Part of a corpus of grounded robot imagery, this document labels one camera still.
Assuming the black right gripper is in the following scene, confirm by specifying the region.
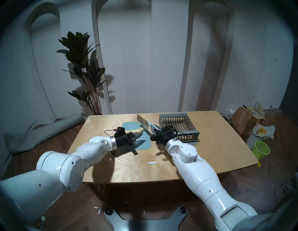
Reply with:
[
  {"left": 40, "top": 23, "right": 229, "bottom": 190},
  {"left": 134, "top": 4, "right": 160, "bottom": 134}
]
[{"left": 149, "top": 124, "right": 179, "bottom": 146}]

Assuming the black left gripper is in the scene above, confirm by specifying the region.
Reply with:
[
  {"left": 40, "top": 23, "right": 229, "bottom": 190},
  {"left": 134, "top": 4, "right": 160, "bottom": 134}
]
[{"left": 114, "top": 132, "right": 143, "bottom": 148}]

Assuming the peeled banana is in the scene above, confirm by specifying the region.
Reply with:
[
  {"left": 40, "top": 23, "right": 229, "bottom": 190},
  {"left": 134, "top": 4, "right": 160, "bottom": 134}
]
[{"left": 127, "top": 126, "right": 146, "bottom": 134}]

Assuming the light blue handled knife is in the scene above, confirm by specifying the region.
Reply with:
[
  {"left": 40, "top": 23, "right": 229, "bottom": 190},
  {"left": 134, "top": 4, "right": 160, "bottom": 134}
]
[{"left": 136, "top": 114, "right": 161, "bottom": 135}]

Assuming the blue cutting board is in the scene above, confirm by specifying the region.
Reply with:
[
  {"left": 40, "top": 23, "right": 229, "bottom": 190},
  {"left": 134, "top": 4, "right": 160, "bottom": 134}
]
[{"left": 122, "top": 122, "right": 152, "bottom": 150}]

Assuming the grey dish rack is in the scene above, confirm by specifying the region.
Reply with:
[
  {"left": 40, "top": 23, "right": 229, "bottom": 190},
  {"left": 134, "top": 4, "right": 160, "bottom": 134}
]
[{"left": 159, "top": 113, "right": 200, "bottom": 143}]

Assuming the clear plastic bag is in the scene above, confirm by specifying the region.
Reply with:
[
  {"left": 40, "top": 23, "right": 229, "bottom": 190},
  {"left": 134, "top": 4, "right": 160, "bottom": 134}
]
[{"left": 221, "top": 108, "right": 235, "bottom": 122}]

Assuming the rolled grey mat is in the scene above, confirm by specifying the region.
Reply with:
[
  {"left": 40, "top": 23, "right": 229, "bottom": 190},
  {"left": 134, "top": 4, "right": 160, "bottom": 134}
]
[{"left": 3, "top": 113, "right": 85, "bottom": 155}]

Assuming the white waste bin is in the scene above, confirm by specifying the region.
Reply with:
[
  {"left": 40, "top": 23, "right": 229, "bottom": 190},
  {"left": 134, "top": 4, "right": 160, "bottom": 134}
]
[{"left": 246, "top": 133, "right": 259, "bottom": 149}]

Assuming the potted green plant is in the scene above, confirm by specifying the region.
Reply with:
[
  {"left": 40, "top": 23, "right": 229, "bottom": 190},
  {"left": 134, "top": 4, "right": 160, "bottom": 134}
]
[{"left": 56, "top": 31, "right": 107, "bottom": 116}]

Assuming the green mesh basket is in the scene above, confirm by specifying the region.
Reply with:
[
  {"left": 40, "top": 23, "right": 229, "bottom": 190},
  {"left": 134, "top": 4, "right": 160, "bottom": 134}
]
[{"left": 252, "top": 141, "right": 271, "bottom": 160}]

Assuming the white plastic bag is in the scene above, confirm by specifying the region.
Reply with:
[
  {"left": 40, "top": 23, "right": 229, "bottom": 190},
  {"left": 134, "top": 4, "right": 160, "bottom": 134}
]
[{"left": 252, "top": 125, "right": 275, "bottom": 139}]

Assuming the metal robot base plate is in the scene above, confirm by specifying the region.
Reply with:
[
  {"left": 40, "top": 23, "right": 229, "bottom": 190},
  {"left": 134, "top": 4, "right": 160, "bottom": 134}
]
[{"left": 104, "top": 206, "right": 188, "bottom": 231}]

